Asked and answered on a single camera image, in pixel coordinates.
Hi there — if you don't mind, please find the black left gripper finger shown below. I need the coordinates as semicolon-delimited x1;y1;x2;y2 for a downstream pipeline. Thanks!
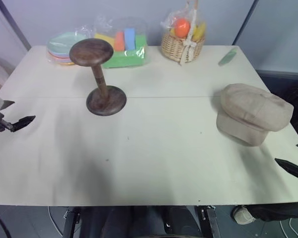
0;100;15;111
5;115;36;133

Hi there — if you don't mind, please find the dark wooden hat stand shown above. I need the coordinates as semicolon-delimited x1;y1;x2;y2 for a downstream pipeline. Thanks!
69;38;127;117

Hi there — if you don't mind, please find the person's dark trouser leg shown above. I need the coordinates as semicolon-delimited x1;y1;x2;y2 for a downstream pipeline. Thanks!
247;203;298;223

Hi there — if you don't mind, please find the beige newsboy cap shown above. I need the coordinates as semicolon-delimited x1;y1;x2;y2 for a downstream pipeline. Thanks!
216;83;295;147

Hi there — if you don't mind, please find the black chair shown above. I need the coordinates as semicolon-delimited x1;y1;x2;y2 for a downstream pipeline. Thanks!
256;70;298;145

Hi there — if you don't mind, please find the beige shoe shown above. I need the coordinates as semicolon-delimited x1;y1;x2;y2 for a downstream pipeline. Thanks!
232;205;257;226

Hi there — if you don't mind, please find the stack of pastel plates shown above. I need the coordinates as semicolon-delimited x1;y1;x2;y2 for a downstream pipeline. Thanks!
46;31;90;66

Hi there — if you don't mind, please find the yellow sponge block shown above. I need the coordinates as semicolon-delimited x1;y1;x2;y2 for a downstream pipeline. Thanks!
94;33;116;47

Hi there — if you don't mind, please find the flat green plastic piece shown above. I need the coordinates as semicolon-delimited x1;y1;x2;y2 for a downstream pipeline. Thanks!
218;50;237;66

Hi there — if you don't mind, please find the green sponge block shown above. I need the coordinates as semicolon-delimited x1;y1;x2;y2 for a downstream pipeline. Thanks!
102;34;148;69

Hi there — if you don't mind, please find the clear bag of sponges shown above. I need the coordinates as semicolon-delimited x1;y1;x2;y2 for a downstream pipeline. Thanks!
93;16;149;69

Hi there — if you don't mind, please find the orange sponge block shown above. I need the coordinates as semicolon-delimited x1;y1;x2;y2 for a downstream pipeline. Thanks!
114;31;126;52

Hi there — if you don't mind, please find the blue sponge block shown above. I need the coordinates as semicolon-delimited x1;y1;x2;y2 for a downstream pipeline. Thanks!
124;28;136;51

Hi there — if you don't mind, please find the yellow toy banana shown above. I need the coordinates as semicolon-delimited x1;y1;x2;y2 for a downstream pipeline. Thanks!
191;22;206;42

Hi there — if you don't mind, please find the wicker basket with bow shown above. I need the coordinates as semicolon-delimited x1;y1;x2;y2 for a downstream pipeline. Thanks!
160;0;207;66

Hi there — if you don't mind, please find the orange toy fruit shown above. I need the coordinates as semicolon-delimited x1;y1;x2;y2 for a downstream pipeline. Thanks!
174;18;191;39

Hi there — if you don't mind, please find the white cable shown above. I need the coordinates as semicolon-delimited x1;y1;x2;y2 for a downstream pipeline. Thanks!
280;217;297;238

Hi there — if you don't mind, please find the black table leg bracket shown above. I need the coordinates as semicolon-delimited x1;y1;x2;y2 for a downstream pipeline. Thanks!
196;205;221;238
63;206;81;238

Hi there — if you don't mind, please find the black cable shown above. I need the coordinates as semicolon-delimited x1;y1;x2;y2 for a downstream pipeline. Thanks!
0;207;13;238

